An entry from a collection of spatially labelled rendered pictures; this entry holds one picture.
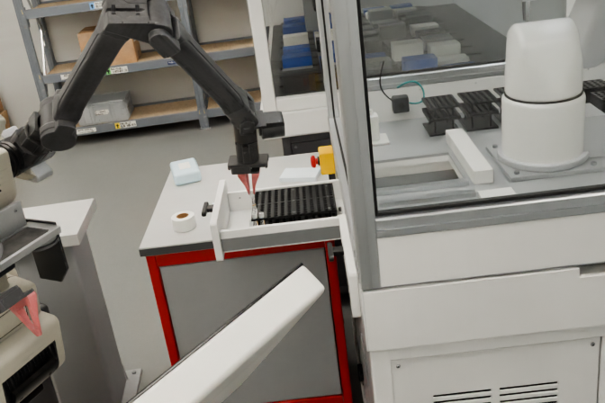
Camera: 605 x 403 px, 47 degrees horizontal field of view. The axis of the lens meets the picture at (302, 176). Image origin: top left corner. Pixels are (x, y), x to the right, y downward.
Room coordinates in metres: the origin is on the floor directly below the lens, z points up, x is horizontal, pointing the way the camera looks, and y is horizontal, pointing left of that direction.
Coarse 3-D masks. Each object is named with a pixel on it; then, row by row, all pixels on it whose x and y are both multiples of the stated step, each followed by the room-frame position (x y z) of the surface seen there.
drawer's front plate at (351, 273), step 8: (344, 216) 1.49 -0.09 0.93; (344, 224) 1.45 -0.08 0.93; (344, 232) 1.41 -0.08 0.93; (344, 240) 1.37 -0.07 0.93; (344, 248) 1.33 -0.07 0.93; (344, 256) 1.38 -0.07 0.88; (352, 256) 1.29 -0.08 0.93; (352, 264) 1.26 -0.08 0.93; (352, 272) 1.23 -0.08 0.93; (352, 280) 1.22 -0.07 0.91; (352, 288) 1.22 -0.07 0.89; (352, 296) 1.22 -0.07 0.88; (352, 304) 1.22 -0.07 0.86; (352, 312) 1.22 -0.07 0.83; (360, 312) 1.22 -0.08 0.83
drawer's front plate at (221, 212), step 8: (224, 184) 1.80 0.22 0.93; (224, 192) 1.77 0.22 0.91; (216, 200) 1.69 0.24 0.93; (224, 200) 1.75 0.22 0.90; (216, 208) 1.64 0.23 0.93; (224, 208) 1.72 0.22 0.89; (216, 216) 1.59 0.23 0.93; (224, 216) 1.69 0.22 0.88; (216, 224) 1.55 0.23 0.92; (224, 224) 1.67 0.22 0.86; (216, 232) 1.54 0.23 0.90; (216, 240) 1.54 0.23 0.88; (216, 248) 1.54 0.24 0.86; (216, 256) 1.54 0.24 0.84
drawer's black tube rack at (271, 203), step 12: (264, 192) 1.77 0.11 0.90; (276, 192) 1.76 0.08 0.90; (288, 192) 1.74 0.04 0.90; (300, 192) 1.73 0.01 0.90; (312, 192) 1.72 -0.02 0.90; (324, 192) 1.71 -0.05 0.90; (264, 204) 1.68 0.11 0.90; (276, 204) 1.68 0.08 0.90; (288, 204) 1.67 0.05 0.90; (300, 204) 1.65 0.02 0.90; (312, 204) 1.65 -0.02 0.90; (324, 204) 1.64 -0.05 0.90; (264, 216) 1.61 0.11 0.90; (276, 216) 1.60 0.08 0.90; (288, 216) 1.60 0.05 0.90; (300, 216) 1.65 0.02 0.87; (312, 216) 1.64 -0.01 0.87; (324, 216) 1.62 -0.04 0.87; (336, 216) 1.61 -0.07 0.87
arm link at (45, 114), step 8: (48, 104) 1.51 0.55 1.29; (32, 112) 1.53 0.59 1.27; (40, 112) 1.52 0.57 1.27; (48, 112) 1.50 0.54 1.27; (32, 120) 1.51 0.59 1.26; (40, 120) 1.51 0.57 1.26; (48, 120) 1.48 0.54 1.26; (32, 128) 1.49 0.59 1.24; (40, 128) 1.49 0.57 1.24; (32, 136) 1.49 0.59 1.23
